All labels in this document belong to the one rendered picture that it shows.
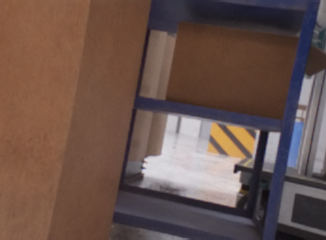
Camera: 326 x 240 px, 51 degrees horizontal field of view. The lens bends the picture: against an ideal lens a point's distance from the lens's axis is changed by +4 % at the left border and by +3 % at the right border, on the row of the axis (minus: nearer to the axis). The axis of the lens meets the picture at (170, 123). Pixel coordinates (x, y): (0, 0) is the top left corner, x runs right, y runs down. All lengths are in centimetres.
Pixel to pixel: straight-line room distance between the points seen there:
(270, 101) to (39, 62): 75
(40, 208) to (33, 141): 12
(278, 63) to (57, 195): 82
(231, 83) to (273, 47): 17
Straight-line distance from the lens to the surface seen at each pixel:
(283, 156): 108
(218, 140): 686
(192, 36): 117
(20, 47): 67
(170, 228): 111
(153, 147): 240
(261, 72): 115
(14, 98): 66
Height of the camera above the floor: 48
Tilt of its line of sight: level
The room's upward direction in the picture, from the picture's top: 10 degrees clockwise
